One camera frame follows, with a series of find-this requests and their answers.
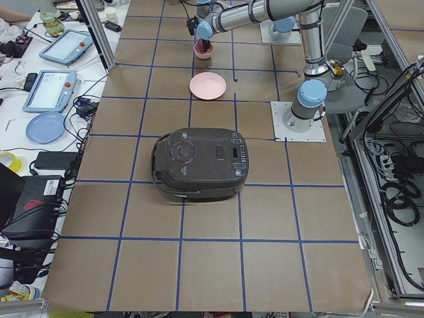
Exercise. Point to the dark grey rice cooker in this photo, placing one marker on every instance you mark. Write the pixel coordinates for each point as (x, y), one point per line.
(200, 163)

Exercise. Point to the light blue plate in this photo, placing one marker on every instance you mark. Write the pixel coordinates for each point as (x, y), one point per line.
(45, 127)

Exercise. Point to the red apple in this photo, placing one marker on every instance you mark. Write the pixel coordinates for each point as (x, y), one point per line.
(201, 49)

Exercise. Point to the black power adapter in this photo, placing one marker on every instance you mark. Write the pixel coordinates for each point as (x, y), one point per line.
(54, 160)

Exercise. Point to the aluminium frame post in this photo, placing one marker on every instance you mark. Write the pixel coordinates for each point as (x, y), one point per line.
(96, 30)

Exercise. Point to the yellow filled steel pot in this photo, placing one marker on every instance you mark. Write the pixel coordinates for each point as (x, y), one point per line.
(338, 75)

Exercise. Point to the black laptop computer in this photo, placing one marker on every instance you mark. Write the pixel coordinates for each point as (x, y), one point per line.
(29, 205)

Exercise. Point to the pink bowl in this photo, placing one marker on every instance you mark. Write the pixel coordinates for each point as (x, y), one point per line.
(206, 56)

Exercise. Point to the blue teach pendant near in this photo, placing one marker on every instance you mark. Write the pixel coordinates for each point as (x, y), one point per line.
(51, 91)

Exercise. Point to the pink plate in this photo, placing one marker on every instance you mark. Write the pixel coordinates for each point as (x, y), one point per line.
(207, 85)

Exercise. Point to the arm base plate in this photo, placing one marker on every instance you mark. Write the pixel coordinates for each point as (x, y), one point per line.
(284, 32)
(288, 128)

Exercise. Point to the yellow tape roll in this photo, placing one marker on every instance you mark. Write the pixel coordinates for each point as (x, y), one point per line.
(11, 161)

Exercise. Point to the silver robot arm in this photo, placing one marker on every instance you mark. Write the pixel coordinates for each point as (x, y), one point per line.
(214, 17)

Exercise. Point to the blue teach pendant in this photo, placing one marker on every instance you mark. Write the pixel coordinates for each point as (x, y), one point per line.
(67, 48)
(51, 91)

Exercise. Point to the blue teach pendant far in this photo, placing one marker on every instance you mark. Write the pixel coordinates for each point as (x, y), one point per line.
(67, 48)

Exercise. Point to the green glass jar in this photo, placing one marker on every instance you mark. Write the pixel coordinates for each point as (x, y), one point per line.
(54, 27)

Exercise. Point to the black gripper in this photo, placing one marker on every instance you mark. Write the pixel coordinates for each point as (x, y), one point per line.
(205, 44)

